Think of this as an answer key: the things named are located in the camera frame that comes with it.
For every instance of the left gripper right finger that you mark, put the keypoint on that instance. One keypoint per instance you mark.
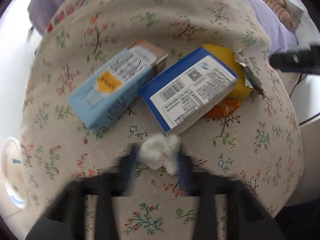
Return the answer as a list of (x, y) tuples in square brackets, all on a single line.
[(188, 182)]

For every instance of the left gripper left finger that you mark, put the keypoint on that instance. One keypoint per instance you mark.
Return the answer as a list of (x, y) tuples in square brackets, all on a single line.
[(125, 167)]

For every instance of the small white cotton wad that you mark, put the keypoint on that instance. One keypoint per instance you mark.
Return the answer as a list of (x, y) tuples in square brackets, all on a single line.
[(161, 151)]

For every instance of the white nut snack wrapper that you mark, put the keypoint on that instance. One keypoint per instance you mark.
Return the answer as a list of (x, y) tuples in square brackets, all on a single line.
[(238, 50)]

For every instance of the pink knitted pillow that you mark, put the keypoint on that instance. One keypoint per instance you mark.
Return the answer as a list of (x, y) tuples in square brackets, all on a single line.
[(283, 12)]

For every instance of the orange crumpled wrapper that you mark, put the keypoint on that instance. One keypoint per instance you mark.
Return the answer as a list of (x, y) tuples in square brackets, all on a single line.
[(223, 109)]

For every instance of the floral beige bed cover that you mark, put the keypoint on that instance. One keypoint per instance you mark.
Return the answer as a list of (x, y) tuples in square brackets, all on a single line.
[(247, 165)]

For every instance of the dark blue white carton box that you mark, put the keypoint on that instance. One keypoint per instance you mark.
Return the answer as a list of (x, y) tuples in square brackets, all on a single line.
[(187, 90)]

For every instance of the light blue carton box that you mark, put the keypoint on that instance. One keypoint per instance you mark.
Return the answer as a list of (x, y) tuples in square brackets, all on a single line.
[(103, 98)]

